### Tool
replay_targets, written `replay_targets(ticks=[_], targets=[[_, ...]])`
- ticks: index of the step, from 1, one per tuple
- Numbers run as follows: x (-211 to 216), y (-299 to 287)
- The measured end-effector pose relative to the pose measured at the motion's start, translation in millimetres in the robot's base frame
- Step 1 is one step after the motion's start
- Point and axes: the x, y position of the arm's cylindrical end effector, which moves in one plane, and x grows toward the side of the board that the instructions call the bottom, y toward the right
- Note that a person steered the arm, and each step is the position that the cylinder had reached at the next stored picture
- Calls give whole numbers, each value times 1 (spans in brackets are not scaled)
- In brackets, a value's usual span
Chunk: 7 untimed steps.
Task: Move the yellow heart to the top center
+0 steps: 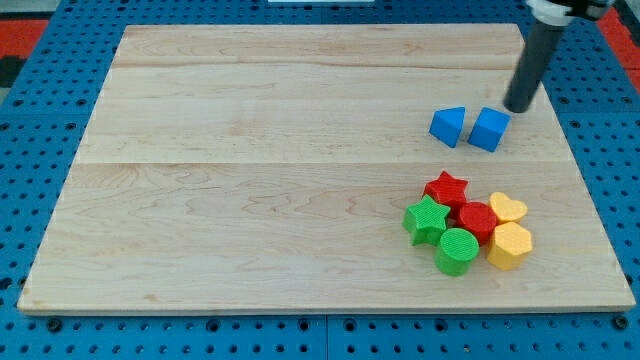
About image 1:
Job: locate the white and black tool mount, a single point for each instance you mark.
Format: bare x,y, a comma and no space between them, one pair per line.
563,12

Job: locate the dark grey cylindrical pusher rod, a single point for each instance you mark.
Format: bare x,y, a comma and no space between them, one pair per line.
540,45

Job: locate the yellow heart block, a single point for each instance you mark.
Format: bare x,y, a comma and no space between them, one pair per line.
507,209

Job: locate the blue cube block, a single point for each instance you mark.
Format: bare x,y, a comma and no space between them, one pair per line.
489,128

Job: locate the blue triangular prism block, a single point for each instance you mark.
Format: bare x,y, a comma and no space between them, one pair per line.
447,125

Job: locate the red star block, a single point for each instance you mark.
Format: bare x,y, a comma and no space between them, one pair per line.
447,190

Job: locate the red cylinder block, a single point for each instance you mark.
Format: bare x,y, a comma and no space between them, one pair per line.
479,219

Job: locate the yellow hexagon block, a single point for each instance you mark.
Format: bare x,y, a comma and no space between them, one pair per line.
509,245

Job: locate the green star block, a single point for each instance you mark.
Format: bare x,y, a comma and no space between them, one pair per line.
426,221

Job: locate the green cylinder block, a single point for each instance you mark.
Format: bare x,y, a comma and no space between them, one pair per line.
455,252

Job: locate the light wooden board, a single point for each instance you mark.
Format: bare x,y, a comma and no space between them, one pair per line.
245,169

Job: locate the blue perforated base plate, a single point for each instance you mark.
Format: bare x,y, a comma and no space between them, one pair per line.
63,50

